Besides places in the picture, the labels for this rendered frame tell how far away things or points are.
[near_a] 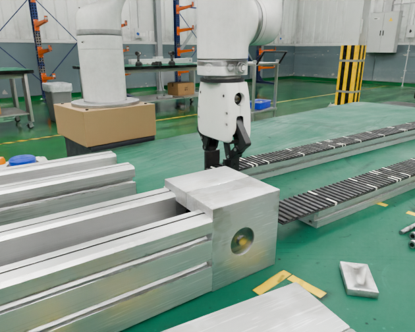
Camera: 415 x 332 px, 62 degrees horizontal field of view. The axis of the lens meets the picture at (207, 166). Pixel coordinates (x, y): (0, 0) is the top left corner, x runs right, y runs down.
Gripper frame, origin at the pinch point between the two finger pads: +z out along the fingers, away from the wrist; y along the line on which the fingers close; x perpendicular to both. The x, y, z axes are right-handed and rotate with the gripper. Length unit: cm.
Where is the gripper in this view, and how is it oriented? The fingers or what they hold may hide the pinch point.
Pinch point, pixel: (221, 165)
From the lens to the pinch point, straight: 63.5
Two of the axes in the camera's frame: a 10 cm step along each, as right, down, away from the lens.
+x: -8.3, 1.8, -5.3
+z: 0.0, 9.5, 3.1
